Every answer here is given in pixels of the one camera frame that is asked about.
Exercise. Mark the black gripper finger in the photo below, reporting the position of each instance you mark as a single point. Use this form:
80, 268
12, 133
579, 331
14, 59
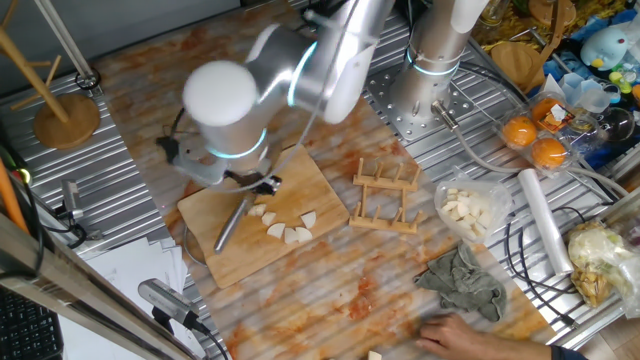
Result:
271, 185
252, 194

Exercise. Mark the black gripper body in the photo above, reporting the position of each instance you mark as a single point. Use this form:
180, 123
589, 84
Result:
245, 180

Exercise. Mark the steel cleaver knife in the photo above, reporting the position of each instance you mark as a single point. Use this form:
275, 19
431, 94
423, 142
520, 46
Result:
230, 227

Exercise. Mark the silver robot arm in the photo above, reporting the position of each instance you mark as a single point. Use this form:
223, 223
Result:
220, 95

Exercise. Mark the white radish slice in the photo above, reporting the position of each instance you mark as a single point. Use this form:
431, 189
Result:
275, 230
290, 236
269, 218
308, 220
303, 235

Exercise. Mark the small radish chunk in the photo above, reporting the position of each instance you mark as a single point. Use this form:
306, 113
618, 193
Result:
375, 356

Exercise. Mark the plastic bag of radish chunks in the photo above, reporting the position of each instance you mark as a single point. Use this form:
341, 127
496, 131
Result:
470, 210

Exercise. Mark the person bare hand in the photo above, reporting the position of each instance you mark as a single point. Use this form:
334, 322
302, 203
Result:
447, 337

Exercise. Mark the wooden cutting board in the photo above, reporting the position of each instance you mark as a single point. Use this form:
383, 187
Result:
320, 200

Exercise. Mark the wooden dish rack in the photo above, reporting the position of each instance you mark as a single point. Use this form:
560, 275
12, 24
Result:
385, 200

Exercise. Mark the white paper stack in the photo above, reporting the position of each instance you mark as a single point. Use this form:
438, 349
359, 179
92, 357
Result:
135, 270

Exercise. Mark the marble pattern table mat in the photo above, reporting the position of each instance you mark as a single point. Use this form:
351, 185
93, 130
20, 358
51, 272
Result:
150, 75

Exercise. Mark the wooden mug tree stand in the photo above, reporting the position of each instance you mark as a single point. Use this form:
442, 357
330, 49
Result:
65, 122

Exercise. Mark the grey green cloth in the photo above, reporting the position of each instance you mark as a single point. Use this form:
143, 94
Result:
465, 285

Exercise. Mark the orange fruit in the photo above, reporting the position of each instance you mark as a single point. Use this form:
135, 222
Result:
548, 152
519, 131
542, 110

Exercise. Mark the black keyboard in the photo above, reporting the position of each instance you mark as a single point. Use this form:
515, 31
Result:
27, 330

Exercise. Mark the white plastic wrap roll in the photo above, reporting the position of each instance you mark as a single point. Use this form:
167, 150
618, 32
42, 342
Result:
545, 220

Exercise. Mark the wooden holder stand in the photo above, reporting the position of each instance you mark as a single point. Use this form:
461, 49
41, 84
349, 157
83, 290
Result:
520, 60

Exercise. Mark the clear plastic fruit container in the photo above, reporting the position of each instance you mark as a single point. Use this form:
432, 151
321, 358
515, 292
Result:
575, 135

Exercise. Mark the clear measuring cup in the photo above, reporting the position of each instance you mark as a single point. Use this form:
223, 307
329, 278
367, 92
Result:
590, 95

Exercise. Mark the plastic bag of vegetable scraps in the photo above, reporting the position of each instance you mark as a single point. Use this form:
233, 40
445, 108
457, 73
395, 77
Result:
600, 265

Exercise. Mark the glass bowl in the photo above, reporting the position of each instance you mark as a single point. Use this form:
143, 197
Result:
617, 125

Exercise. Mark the blue plush toy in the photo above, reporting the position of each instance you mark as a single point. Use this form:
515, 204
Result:
605, 47

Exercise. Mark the silver camera mount bracket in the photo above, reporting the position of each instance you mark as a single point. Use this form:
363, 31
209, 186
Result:
197, 167

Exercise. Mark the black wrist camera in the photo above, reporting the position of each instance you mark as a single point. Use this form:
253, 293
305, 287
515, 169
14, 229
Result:
167, 150

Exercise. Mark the silver bar shaped camera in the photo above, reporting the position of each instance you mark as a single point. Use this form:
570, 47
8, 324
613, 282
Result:
165, 300

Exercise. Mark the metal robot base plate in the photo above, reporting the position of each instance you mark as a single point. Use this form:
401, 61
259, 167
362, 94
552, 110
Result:
390, 110

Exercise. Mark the small clamp mounted camera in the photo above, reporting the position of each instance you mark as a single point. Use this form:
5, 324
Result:
72, 197

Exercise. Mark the metal frame bar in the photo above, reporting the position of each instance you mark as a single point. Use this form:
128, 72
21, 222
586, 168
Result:
75, 290

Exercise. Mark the camera stand pole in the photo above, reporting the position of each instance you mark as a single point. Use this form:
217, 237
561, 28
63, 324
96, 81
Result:
65, 40

